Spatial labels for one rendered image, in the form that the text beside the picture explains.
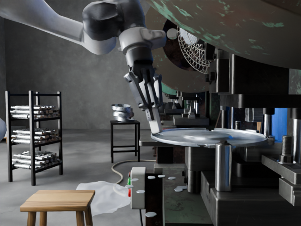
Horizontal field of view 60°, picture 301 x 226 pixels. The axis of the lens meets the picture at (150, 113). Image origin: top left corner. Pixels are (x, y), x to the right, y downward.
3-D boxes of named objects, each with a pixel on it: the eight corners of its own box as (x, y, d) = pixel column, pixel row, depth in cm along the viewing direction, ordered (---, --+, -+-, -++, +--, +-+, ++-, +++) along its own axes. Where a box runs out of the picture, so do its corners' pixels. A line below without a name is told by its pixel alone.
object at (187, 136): (259, 132, 78) (260, 129, 78) (278, 151, 50) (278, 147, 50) (165, 128, 86) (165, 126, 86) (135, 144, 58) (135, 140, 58)
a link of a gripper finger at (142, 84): (145, 67, 72) (142, 67, 71) (154, 106, 69) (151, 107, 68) (137, 73, 74) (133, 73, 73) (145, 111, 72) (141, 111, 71)
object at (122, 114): (110, 163, 351) (110, 104, 346) (110, 155, 395) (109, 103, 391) (140, 162, 358) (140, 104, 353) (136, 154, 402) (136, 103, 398)
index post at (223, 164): (217, 191, 49) (218, 141, 49) (213, 186, 52) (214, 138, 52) (232, 192, 49) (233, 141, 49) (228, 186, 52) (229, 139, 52)
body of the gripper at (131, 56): (140, 58, 80) (147, 87, 78) (118, 56, 74) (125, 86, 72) (157, 47, 75) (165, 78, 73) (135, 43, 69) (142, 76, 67)
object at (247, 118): (249, 122, 65) (250, 107, 65) (243, 120, 70) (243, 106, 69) (262, 122, 65) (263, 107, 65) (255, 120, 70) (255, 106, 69)
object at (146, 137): (138, 195, 62) (138, 139, 61) (142, 177, 76) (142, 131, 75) (244, 196, 61) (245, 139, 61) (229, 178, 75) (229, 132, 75)
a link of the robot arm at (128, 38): (112, 39, 75) (116, 57, 74) (140, 16, 66) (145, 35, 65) (144, 45, 84) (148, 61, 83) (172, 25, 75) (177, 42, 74)
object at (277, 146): (246, 161, 60) (246, 141, 60) (229, 149, 75) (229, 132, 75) (285, 162, 60) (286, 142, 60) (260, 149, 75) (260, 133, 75)
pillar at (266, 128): (264, 149, 75) (266, 100, 74) (261, 147, 77) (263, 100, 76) (272, 149, 75) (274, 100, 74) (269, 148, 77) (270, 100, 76)
